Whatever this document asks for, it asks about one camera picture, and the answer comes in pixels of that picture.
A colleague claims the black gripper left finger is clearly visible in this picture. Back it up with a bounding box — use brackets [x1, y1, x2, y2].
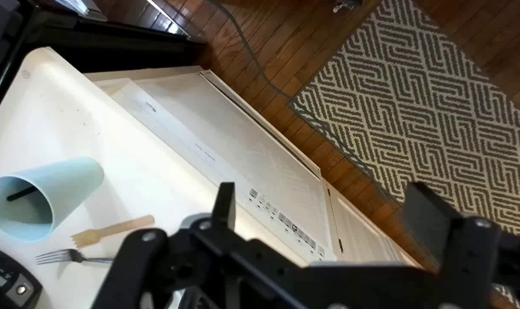
[93, 179, 308, 309]

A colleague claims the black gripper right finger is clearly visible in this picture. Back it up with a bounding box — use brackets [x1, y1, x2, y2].
[404, 179, 520, 309]

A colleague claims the light blue plastic cup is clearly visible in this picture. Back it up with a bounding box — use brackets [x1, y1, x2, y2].
[0, 155, 107, 241]

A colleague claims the white dishwasher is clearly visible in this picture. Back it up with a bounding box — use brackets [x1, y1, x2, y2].
[86, 64, 337, 269]

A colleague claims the white lower cabinet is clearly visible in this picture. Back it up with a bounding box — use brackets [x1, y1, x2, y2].
[327, 183, 425, 270]

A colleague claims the grey white patterned rug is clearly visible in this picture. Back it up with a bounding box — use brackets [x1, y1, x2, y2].
[289, 0, 520, 236]

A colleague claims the metal fork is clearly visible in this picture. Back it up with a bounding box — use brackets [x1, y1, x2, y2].
[35, 246, 121, 265]

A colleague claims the black gas stove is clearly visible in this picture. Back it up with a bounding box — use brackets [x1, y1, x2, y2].
[0, 0, 210, 130]

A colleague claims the grey floor cable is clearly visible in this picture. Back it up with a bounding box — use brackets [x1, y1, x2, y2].
[210, 0, 310, 113]

